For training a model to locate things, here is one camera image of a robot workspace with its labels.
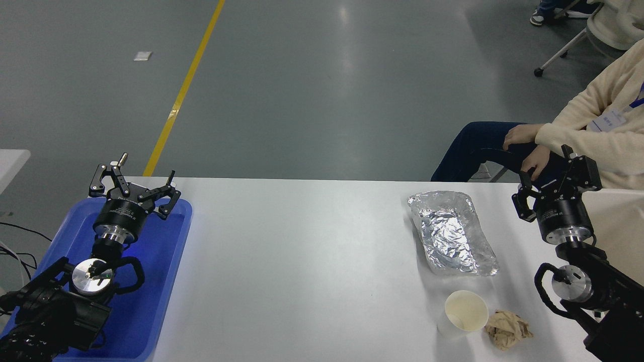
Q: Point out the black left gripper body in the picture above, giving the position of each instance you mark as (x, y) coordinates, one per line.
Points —
(121, 215)

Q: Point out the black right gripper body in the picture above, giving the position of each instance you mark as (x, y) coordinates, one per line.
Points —
(563, 213)

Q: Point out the white paper cup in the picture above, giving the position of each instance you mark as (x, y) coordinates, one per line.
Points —
(465, 311)

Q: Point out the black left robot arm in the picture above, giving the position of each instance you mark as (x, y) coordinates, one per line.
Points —
(50, 317)

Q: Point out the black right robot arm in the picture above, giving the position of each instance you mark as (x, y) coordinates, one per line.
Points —
(609, 281)

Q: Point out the person's hand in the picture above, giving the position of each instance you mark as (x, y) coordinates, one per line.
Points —
(520, 134)
(537, 161)

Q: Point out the person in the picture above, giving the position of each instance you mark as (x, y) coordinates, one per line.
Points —
(538, 17)
(609, 146)

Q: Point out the large pale bin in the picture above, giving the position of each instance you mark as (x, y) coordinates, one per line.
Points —
(621, 226)

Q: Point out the white name badge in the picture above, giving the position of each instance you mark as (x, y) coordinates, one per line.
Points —
(608, 119)

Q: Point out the blue plastic tray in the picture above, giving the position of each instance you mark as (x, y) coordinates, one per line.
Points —
(151, 281)

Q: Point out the crumpled foil tray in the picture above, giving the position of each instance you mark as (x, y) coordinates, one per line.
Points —
(450, 236)

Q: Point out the white side table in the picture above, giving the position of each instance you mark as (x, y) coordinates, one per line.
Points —
(11, 166)

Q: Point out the wheeled metal chair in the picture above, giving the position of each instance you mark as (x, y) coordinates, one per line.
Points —
(563, 50)

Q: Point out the crumpled tan paper ball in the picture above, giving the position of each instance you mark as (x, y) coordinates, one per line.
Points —
(507, 329)

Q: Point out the white paper scrap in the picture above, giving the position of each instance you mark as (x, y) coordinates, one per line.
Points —
(143, 56)

